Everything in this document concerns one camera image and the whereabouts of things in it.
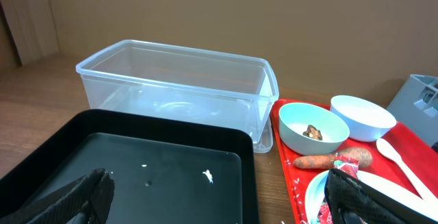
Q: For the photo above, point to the light blue plate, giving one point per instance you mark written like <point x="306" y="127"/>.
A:
<point x="315" y="193"/>

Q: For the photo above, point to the orange carrot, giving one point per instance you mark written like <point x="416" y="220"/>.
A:
<point x="359" y="155"/>

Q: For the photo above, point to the clear plastic bin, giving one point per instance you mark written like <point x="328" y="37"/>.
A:
<point x="184" y="84"/>

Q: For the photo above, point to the brown food scrap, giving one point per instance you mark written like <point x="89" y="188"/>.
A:
<point x="312" y="132"/>

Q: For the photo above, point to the grey dishwasher rack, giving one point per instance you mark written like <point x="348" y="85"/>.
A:
<point x="415" y="105"/>

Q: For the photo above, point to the light blue bowl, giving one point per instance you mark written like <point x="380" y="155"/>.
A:
<point x="366" y="121"/>

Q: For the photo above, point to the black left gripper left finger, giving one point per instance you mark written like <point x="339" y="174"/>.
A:
<point x="88" y="199"/>

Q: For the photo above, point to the black plastic tray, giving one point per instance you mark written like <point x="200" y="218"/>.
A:
<point x="164" y="171"/>

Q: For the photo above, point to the green bowl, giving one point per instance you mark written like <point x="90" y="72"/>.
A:
<point x="294" y="119"/>

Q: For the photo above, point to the white plastic spoon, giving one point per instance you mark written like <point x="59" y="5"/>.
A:
<point x="389" y="152"/>

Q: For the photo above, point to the red serving tray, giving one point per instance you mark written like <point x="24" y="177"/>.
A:
<point x="418" y="156"/>

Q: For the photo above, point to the red snack wrapper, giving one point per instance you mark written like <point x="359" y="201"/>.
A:
<point x="347" y="165"/>

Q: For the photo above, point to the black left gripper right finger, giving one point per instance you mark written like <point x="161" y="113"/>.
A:
<point x="351" y="201"/>

